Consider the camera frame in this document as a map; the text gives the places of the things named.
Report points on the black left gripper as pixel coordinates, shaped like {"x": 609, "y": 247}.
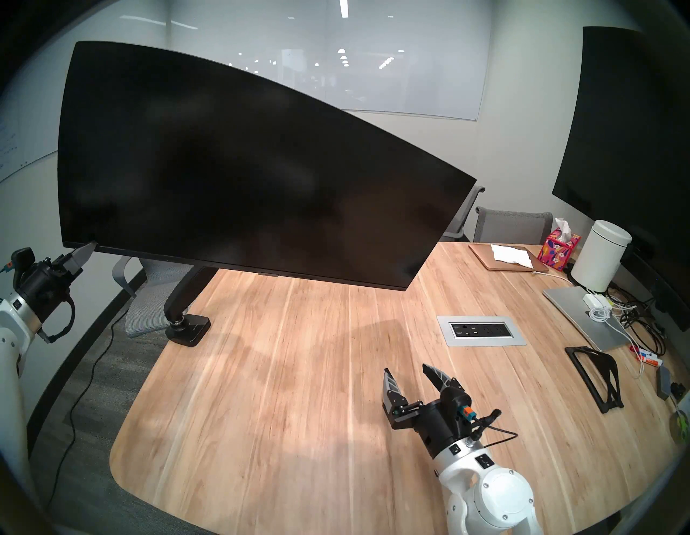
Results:
{"x": 46, "y": 291}

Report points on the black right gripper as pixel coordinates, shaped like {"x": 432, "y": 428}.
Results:
{"x": 436, "y": 426}

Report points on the black curved computer monitor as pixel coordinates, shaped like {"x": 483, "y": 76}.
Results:
{"x": 242, "y": 178}

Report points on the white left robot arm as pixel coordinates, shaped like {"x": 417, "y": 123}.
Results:
{"x": 8, "y": 377}

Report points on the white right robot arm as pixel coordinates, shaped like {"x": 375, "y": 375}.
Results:
{"x": 496, "y": 496}

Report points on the gray mesh office chair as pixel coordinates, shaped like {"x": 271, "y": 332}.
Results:
{"x": 512, "y": 226}
{"x": 151, "y": 302}
{"x": 469, "y": 210}

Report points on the silver table power outlet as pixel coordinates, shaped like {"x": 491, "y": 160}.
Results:
{"x": 480, "y": 330}

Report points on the brown leather desk mat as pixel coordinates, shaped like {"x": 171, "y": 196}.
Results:
{"x": 484, "y": 261}

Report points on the glass whiteboard with scribbles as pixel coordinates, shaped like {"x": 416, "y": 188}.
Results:
{"x": 32, "y": 108}

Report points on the white paper napkin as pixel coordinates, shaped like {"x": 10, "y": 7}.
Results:
{"x": 511, "y": 254}

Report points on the silver closed laptop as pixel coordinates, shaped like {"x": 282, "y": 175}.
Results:
{"x": 574, "y": 315}

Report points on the colourful floral tissue box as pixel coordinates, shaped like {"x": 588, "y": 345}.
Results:
{"x": 558, "y": 251}

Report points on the black folding laptop stand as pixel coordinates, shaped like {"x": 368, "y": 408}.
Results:
{"x": 612, "y": 391}

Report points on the white power adapter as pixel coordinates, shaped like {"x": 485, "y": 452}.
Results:
{"x": 594, "y": 301}

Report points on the white cylindrical canister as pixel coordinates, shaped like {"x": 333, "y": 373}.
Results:
{"x": 598, "y": 256}

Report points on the orange and white marker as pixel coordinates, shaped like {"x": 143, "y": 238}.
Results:
{"x": 647, "y": 358}

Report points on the gray power adapter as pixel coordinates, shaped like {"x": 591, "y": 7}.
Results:
{"x": 664, "y": 382}

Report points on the black video bar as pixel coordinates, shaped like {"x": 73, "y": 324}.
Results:
{"x": 657, "y": 286}

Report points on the small green object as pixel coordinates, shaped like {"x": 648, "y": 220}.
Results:
{"x": 680, "y": 426}

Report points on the large clean glass whiteboard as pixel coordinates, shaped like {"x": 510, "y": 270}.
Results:
{"x": 420, "y": 64}

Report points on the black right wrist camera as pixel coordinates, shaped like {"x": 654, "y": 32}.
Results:
{"x": 455, "y": 402}

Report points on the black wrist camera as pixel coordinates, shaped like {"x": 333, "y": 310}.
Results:
{"x": 455, "y": 402}
{"x": 22, "y": 264}

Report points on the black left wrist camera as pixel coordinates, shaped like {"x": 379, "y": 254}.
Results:
{"x": 22, "y": 264}

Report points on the large black wall television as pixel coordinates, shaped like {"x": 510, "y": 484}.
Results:
{"x": 620, "y": 135}

